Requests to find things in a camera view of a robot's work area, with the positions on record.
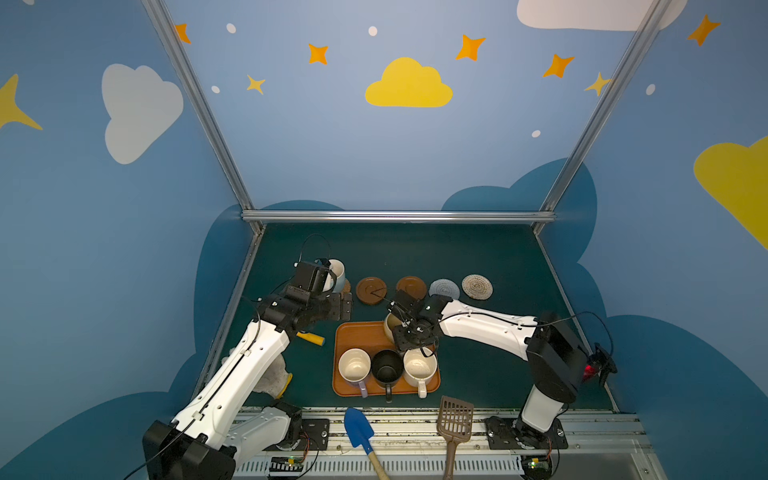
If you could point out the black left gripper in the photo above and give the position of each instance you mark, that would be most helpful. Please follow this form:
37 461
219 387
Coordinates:
324 279

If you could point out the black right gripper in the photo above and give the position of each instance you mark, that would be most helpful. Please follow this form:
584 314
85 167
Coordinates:
410 330

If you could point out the cream speckled mug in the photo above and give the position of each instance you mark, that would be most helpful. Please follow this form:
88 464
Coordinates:
389 324

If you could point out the grey woven round coaster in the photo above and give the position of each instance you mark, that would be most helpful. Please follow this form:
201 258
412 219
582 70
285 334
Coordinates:
445 287

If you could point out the light blue mug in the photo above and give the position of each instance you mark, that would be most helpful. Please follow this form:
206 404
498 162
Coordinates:
336 279

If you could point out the multicolour woven round coaster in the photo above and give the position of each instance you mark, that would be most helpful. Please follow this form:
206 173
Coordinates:
477 287

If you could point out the lavender mug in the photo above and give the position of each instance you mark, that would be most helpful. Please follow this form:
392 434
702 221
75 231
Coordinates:
354 367

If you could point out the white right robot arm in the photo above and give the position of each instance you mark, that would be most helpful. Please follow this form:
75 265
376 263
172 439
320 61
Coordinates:
555 354

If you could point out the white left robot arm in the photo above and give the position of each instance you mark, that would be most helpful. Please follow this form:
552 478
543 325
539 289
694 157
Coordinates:
203 441

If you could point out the brown wooden round coaster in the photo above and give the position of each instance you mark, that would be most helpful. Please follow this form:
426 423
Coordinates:
413 286

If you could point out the white cream mug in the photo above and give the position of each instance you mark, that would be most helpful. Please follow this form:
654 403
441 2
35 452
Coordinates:
420 366

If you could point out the yellow toy shovel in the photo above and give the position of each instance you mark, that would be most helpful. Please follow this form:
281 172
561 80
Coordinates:
311 338

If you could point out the black mug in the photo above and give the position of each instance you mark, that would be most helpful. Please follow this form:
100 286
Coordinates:
387 368

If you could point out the orange brown serving tray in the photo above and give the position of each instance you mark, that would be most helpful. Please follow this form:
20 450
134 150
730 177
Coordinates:
370 337

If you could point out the brown slotted spatula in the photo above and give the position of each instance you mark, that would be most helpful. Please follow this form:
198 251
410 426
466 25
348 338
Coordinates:
454 424

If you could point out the blue toy shovel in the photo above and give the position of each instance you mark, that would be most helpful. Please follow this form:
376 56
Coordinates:
359 432

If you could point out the left green circuit board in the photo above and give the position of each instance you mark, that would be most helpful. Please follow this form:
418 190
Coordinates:
285 468

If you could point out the green circuit board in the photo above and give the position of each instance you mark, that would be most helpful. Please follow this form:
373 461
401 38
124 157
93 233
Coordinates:
536 468
285 468

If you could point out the right green circuit board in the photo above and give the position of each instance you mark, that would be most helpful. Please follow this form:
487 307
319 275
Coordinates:
536 468

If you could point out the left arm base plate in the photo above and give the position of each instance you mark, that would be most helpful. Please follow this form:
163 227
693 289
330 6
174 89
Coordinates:
311 434

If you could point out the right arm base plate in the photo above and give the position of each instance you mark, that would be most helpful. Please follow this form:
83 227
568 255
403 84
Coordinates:
514 434

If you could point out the aluminium back frame rail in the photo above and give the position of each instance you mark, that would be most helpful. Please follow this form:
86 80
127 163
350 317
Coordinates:
440 217

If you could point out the aluminium right frame post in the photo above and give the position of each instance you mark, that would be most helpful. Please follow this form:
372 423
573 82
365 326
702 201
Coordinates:
637 49

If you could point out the aluminium frame post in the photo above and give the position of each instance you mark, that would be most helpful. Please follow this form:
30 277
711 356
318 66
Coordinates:
161 20
637 49

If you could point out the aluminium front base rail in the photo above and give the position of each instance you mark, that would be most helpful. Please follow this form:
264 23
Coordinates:
601 445

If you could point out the aluminium left frame post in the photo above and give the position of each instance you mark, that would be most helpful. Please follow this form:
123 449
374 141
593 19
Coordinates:
161 20

